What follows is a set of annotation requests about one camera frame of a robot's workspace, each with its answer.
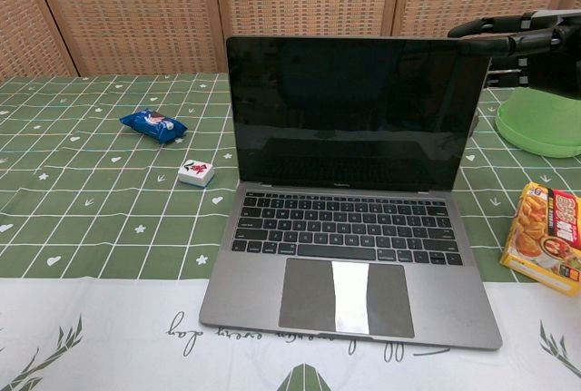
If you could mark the woven wooden folding screen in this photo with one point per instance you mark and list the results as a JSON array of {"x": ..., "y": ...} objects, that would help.
[{"x": 136, "y": 10}]

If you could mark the blue cookie packet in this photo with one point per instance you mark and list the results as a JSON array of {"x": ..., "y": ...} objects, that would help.
[{"x": 152, "y": 125}]

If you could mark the yellow curry box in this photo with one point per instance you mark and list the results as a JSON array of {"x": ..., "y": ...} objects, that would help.
[{"x": 540, "y": 237}]

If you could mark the green checked tablecloth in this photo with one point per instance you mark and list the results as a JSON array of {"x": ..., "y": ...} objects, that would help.
[{"x": 113, "y": 227}]

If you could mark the silver laptop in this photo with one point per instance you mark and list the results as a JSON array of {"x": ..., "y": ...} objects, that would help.
[{"x": 254, "y": 291}]

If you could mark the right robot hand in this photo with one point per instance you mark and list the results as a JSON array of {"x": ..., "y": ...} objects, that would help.
[{"x": 554, "y": 60}]

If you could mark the green plastic bucket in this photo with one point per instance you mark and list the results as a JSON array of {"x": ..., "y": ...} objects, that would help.
[{"x": 540, "y": 128}]

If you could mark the white mahjong tile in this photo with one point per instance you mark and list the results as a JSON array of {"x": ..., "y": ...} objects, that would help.
[{"x": 196, "y": 174}]

